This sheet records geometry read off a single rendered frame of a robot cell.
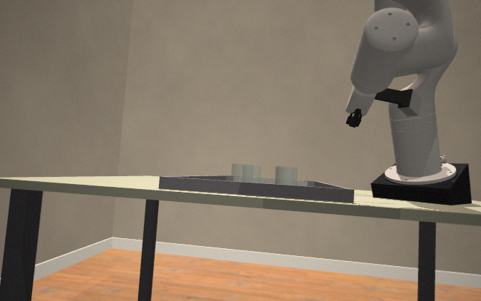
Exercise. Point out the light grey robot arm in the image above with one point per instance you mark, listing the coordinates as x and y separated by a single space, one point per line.
387 50

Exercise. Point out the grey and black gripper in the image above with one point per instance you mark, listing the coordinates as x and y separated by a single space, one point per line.
358 101

